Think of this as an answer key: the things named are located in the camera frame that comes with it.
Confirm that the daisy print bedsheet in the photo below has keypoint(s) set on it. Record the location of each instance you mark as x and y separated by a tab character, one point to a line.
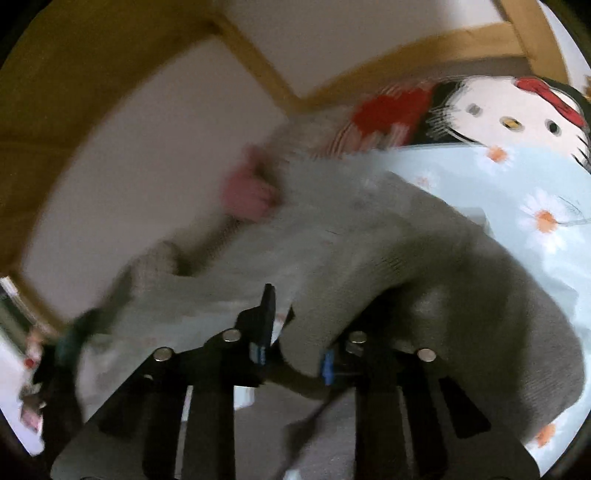
531	184

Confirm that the red striped cloth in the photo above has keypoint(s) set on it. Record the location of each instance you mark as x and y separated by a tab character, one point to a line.
388	110

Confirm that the cartoon cat pillow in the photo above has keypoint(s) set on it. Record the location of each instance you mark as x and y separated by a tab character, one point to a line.
508	106

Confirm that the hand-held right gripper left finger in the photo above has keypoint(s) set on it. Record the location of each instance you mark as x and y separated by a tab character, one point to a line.
258	354

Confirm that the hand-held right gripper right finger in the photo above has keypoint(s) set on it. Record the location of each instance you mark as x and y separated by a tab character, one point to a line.
328	368

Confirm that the wooden bed frame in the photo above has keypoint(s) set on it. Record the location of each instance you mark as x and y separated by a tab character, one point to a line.
69	92

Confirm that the grey knit sweater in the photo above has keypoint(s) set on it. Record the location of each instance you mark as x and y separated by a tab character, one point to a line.
392	258

